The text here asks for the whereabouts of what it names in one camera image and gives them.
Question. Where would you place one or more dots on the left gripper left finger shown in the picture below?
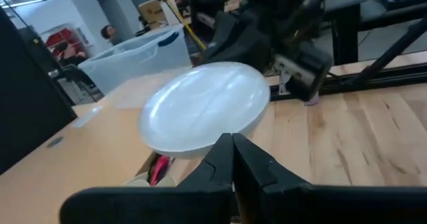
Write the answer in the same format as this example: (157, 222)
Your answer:
(213, 177)

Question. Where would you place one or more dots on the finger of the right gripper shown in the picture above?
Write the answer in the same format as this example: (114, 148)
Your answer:
(253, 47)
(223, 40)

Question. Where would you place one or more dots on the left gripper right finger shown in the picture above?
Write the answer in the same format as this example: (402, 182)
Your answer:
(267, 190)

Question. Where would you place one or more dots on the white reflector lightbulb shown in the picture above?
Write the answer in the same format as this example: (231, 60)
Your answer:
(203, 107)

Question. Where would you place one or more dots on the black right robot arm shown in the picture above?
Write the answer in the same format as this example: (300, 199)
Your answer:
(283, 4)

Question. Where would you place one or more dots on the black office chair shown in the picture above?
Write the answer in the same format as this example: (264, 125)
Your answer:
(207, 14)

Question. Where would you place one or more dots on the yellow pole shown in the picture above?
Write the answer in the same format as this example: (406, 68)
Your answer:
(187, 25)

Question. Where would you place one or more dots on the red pen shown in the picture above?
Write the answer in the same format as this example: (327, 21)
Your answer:
(159, 169)

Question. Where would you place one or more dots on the cardboard box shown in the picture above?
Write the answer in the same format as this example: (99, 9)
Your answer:
(151, 14)

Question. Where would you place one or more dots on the beige round desk organizer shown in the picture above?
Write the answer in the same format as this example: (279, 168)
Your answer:
(136, 183)

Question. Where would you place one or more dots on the black side table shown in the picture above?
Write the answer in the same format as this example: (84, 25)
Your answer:
(347, 4)

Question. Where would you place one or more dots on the clear plastic storage box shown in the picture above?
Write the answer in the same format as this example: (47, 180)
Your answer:
(140, 60)

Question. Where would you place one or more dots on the person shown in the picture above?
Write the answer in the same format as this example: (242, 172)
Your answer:
(70, 52)
(108, 32)

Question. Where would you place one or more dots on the beige desk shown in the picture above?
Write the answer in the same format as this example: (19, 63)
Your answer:
(66, 170)

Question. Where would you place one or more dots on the grey desk grommet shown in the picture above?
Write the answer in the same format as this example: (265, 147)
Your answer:
(55, 142)

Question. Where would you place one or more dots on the red shelf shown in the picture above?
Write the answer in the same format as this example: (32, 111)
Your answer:
(60, 37)

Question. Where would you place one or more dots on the black panel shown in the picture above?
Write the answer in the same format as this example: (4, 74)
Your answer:
(30, 100)

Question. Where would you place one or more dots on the black aluminium table frame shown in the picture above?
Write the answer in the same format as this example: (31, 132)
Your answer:
(367, 80)

